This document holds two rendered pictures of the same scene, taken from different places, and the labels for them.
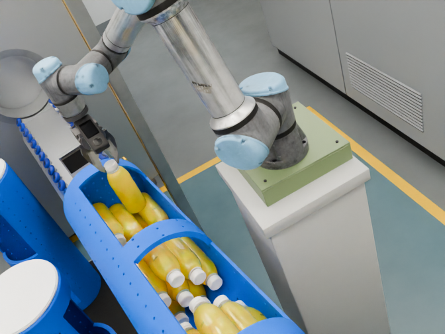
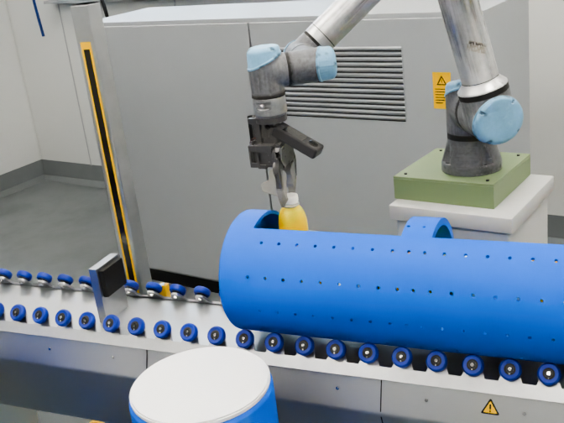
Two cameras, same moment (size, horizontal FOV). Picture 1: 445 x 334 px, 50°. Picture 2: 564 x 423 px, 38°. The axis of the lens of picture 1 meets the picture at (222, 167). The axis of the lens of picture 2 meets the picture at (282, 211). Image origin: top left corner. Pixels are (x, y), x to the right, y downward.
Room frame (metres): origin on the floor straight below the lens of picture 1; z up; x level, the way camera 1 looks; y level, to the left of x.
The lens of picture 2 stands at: (-0.07, 1.57, 1.89)
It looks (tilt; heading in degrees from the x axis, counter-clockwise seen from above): 20 degrees down; 316
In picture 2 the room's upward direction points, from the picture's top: 7 degrees counter-clockwise
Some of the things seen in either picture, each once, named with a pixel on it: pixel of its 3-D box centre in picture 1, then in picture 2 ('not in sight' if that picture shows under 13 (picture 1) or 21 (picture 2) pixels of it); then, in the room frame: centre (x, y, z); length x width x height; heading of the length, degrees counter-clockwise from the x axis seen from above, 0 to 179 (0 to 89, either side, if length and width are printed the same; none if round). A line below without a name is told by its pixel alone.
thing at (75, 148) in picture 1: (79, 165); (111, 288); (1.66, 0.53, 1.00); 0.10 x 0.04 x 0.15; 110
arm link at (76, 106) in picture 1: (69, 105); (268, 106); (1.21, 0.31, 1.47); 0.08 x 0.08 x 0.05
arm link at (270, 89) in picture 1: (265, 102); (470, 104); (0.99, -0.16, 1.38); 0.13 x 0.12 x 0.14; 141
